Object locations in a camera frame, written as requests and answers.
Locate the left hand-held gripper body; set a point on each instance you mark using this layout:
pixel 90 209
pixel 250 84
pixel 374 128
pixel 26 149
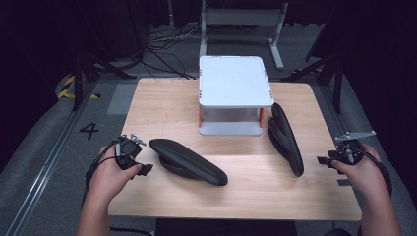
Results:
pixel 127 151

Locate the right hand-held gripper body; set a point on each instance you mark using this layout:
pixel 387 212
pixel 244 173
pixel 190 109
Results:
pixel 350 151

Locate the person's right hand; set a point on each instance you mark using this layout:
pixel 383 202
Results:
pixel 364 178

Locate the person's left hand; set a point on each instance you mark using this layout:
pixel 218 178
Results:
pixel 109 178

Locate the grey tape piece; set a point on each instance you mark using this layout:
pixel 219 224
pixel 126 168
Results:
pixel 344 182

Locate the black slipper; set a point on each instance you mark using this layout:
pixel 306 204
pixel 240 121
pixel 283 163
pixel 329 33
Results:
pixel 190 164
pixel 285 141

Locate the black tripod stand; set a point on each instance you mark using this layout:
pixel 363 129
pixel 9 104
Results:
pixel 331 72
pixel 80 72

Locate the yellow black hazard tape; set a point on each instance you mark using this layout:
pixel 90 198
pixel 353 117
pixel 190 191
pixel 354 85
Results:
pixel 67 88

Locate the person's dark clothing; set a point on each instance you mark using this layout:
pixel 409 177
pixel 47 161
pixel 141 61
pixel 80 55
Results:
pixel 226 228

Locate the white two-tier rack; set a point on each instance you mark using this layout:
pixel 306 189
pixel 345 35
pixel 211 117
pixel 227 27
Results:
pixel 234 82

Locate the metal floor rail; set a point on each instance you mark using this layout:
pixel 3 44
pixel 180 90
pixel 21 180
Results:
pixel 49 157

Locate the grey metal stand frame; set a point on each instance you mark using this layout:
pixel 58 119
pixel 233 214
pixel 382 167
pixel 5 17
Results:
pixel 242 18

